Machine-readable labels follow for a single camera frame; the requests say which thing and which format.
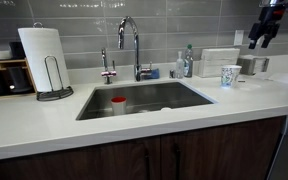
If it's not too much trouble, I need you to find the clear soap bottle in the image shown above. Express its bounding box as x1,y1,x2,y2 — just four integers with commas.
175,50,186,80

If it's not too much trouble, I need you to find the stainless steel sink basin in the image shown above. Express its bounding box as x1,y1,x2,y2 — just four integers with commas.
76,79,217,122

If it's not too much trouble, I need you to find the black rounded appliance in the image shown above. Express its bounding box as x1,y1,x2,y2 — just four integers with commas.
5,65,33,95

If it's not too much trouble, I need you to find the tall chrome faucet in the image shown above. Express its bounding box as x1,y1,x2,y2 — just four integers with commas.
117,15,153,83

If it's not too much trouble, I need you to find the dark wood cabinet door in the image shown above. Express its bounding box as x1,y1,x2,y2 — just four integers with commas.
0,135,162,180
160,115,287,180

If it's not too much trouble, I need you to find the wooden shelf rack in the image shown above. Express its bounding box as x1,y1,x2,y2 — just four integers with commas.
0,58,38,101

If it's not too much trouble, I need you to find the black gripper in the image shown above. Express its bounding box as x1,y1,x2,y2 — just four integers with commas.
248,6,284,50

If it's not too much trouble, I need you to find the small chrome water tap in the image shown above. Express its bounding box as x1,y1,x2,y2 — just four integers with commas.
100,48,118,85

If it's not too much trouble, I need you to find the black mug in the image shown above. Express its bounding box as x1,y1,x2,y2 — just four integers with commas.
8,41,27,60

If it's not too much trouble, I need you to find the steel napkin dispenser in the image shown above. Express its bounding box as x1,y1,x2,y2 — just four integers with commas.
236,54,270,76

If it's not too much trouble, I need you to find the white folded paper towel stack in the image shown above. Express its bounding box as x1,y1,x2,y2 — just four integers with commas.
198,48,241,79

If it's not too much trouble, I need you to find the green capped dish soap bottle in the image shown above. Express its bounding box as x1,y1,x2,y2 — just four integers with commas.
183,44,195,78

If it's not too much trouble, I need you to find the white paper towel roll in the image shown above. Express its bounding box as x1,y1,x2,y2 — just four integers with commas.
17,27,71,93

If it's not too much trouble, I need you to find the white cup with red rim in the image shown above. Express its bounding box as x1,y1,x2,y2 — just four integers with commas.
110,96,128,117

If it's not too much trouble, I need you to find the white wall outlet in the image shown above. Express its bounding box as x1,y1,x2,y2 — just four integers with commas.
233,29,245,47
255,35,264,47

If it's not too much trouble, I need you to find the blue sponge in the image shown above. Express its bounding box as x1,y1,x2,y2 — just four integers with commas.
149,68,161,80

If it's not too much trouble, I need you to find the printed white paper coffee cup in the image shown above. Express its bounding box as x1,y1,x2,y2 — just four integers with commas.
220,64,243,90

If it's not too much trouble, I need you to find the black wire towel holder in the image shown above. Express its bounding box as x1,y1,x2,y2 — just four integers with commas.
33,21,74,102

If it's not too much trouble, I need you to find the white bowl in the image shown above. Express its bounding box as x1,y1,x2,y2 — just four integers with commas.
0,49,13,60

